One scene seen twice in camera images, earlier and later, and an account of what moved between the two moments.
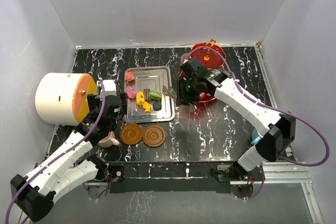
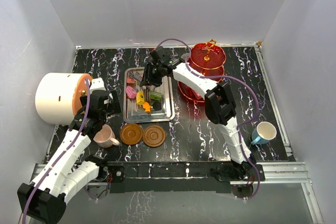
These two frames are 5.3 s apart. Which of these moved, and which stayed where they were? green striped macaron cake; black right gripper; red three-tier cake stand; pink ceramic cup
Moved: black right gripper
Stayed: green striped macaron cake; red three-tier cake stand; pink ceramic cup
